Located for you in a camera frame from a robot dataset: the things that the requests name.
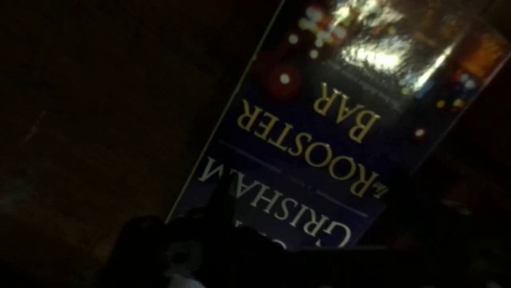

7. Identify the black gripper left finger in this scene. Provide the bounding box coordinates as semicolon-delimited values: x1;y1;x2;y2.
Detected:
204;178;236;232

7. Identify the blue paperback Grisham book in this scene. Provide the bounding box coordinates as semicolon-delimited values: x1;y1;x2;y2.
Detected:
164;0;511;253

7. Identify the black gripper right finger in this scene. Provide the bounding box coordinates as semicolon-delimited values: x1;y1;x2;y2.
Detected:
365;157;459;253

